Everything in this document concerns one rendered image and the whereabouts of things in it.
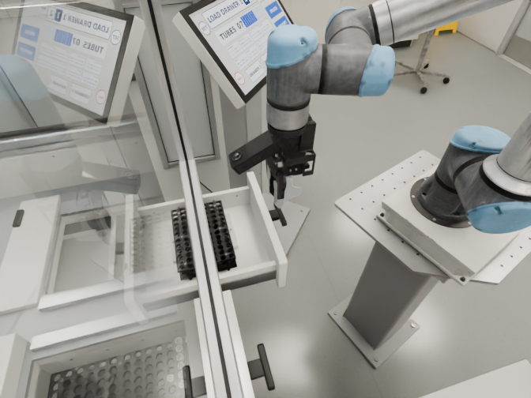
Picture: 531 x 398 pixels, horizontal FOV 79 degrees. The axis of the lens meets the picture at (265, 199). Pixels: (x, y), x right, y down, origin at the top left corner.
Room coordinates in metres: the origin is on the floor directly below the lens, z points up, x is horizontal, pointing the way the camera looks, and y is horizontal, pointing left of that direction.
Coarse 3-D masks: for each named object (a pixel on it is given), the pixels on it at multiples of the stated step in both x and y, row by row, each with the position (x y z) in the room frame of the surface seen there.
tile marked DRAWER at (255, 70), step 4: (256, 60) 1.08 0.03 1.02; (252, 64) 1.05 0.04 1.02; (256, 64) 1.06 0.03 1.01; (260, 64) 1.08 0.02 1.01; (248, 68) 1.02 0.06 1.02; (252, 68) 1.04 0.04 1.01; (256, 68) 1.05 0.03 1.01; (260, 68) 1.06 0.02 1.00; (248, 72) 1.01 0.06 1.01; (252, 72) 1.02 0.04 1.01; (256, 72) 1.04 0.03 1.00; (260, 72) 1.05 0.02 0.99; (264, 72) 1.06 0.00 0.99; (248, 76) 1.00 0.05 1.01; (252, 76) 1.01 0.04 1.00; (256, 76) 1.02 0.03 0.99; (260, 76) 1.04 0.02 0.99; (252, 80) 1.00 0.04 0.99; (256, 80) 1.01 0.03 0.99
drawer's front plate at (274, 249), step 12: (252, 180) 0.59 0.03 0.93; (252, 192) 0.57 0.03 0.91; (252, 204) 0.57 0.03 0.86; (264, 204) 0.51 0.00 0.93; (264, 216) 0.47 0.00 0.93; (264, 228) 0.46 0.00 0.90; (264, 240) 0.46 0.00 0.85; (276, 240) 0.41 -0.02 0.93; (276, 252) 0.38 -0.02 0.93; (276, 264) 0.37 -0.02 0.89; (276, 276) 0.37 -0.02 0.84
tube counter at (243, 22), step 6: (258, 6) 1.28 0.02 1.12; (252, 12) 1.24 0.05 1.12; (258, 12) 1.26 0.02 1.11; (240, 18) 1.16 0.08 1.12; (246, 18) 1.19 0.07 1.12; (252, 18) 1.21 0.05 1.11; (258, 18) 1.24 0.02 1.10; (240, 24) 1.14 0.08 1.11; (246, 24) 1.16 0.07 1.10; (252, 24) 1.19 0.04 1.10; (240, 30) 1.12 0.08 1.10
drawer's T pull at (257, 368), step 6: (258, 348) 0.19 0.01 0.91; (264, 348) 0.19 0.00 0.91; (264, 354) 0.18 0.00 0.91; (252, 360) 0.17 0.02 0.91; (258, 360) 0.17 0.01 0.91; (264, 360) 0.17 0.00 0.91; (252, 366) 0.16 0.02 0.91; (258, 366) 0.16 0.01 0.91; (264, 366) 0.16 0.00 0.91; (252, 372) 0.15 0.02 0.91; (258, 372) 0.15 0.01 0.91; (264, 372) 0.15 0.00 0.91; (270, 372) 0.15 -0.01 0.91; (252, 378) 0.14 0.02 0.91; (270, 378) 0.14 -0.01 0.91; (270, 384) 0.13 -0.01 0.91; (270, 390) 0.13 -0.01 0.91
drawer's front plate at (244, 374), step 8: (224, 296) 0.28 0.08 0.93; (232, 304) 0.26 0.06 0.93; (232, 312) 0.25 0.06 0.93; (232, 320) 0.23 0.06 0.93; (232, 328) 0.22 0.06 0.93; (232, 336) 0.20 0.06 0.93; (240, 336) 0.20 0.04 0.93; (240, 344) 0.19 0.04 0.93; (240, 352) 0.18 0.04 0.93; (240, 360) 0.16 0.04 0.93; (240, 368) 0.15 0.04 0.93; (240, 376) 0.14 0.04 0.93; (248, 376) 0.14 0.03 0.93; (248, 384) 0.13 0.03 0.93; (248, 392) 0.12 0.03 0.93
